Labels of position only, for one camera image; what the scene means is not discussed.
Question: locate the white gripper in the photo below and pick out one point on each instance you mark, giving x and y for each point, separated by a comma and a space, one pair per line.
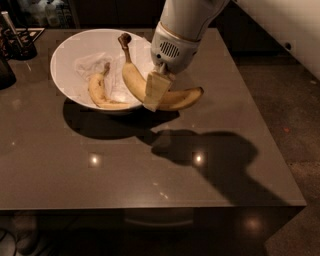
174, 53

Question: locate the yellow banana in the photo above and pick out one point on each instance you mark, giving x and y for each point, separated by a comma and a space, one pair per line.
96, 89
136, 84

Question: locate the white bowl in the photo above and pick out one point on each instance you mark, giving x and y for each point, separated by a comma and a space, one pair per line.
69, 82

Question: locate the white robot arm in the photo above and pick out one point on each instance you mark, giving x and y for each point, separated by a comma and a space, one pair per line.
189, 19

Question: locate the white paper liner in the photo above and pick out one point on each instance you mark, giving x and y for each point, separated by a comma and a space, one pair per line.
105, 48

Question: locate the dark container at left edge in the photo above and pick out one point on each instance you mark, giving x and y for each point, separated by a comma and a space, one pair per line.
7, 76

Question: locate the black wire utensil holder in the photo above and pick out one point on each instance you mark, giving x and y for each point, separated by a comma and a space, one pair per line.
19, 46

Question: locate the white stick in holder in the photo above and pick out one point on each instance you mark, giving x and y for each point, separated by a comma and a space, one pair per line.
11, 26

